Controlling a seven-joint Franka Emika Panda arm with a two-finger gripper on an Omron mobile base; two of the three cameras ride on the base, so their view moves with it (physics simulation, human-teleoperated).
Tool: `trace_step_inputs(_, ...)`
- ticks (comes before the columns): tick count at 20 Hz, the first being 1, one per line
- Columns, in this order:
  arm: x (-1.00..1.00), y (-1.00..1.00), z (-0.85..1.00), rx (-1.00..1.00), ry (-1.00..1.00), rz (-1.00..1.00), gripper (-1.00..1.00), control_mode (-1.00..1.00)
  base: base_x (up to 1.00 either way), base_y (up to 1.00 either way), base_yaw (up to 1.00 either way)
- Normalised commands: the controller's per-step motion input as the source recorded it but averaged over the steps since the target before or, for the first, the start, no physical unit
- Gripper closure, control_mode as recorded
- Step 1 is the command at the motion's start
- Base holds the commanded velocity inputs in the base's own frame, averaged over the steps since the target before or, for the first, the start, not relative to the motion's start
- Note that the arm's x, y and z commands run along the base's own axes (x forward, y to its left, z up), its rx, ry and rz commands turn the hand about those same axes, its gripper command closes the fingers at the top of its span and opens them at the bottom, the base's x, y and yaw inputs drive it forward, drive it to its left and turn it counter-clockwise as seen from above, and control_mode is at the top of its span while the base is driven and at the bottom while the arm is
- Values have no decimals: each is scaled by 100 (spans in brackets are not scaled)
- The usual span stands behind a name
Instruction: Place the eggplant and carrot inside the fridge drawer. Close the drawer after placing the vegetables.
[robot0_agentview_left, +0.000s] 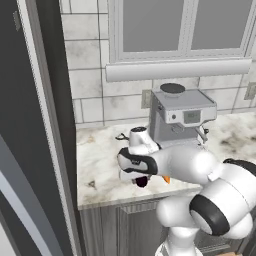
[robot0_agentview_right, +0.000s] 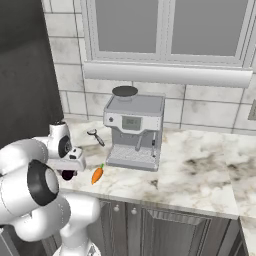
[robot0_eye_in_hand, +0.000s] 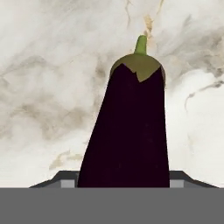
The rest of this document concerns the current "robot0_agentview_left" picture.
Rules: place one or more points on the grey cupboard door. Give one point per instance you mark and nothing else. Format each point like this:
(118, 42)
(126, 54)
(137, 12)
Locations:
(140, 233)

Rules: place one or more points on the dark purple eggplant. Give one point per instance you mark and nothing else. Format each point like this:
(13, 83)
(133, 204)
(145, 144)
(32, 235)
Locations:
(142, 182)

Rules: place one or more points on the grey window sill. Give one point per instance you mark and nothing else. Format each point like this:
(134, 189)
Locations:
(176, 69)

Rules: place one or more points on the grey framed window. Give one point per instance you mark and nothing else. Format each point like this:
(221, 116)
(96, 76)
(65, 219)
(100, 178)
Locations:
(183, 26)

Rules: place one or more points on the small black curved object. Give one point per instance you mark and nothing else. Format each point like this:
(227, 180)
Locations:
(122, 136)

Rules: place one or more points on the grey wall outlet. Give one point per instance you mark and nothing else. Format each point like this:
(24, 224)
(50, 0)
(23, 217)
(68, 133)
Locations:
(146, 99)
(250, 91)

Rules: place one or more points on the silver coffee machine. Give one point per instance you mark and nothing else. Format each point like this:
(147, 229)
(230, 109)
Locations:
(181, 113)

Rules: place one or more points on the orange carrot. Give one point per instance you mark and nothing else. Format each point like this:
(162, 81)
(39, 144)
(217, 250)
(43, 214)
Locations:
(166, 179)

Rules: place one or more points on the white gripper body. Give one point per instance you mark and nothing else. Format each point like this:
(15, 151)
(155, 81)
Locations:
(128, 175)

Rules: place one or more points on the dark grey fridge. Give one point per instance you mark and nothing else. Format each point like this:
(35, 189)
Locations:
(30, 116)

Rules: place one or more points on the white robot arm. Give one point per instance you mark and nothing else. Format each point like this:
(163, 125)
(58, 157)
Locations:
(213, 186)

